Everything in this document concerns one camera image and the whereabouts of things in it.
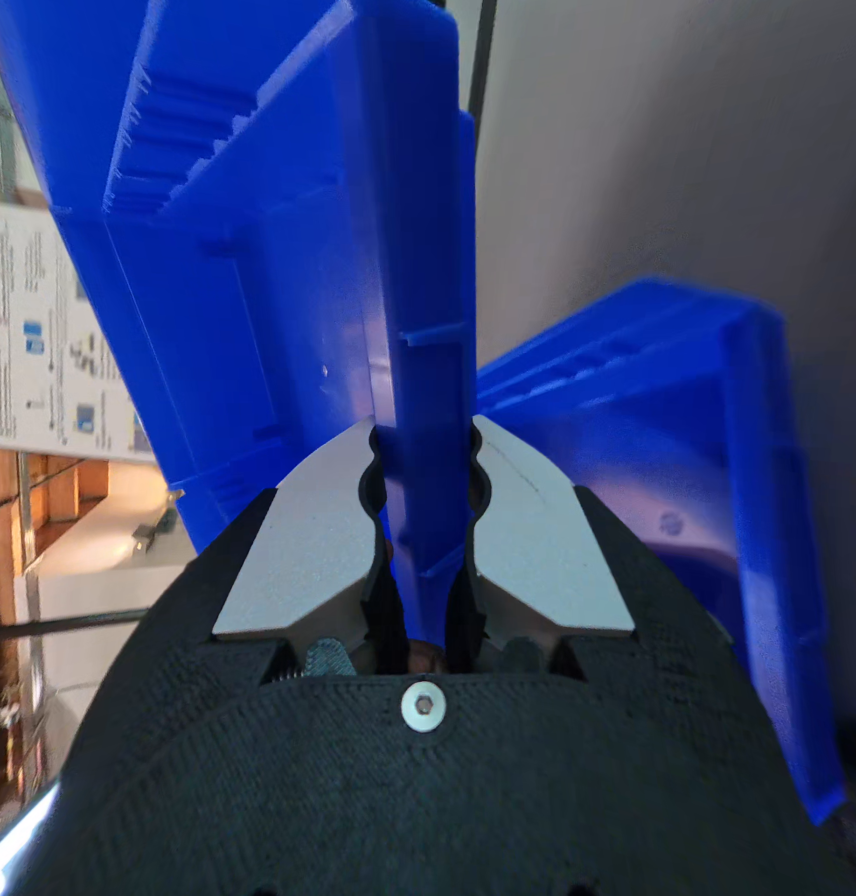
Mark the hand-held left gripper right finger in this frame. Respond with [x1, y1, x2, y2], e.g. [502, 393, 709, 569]
[445, 414, 637, 676]

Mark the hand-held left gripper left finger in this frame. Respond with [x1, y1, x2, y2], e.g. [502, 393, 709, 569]
[211, 416, 409, 676]

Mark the blue plastic bin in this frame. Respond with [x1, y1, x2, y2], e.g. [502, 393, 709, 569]
[0, 0, 479, 649]
[475, 274, 849, 828]

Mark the black floor lamp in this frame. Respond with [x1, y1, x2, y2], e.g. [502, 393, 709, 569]
[0, 607, 150, 643]

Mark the printed instruction board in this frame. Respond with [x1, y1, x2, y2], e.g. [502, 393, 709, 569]
[0, 198, 157, 464]

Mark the studio light panel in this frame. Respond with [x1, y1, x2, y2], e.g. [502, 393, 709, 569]
[0, 783, 59, 896]

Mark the grey wall spotlight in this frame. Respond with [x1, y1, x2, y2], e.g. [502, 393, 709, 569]
[131, 488, 185, 559]

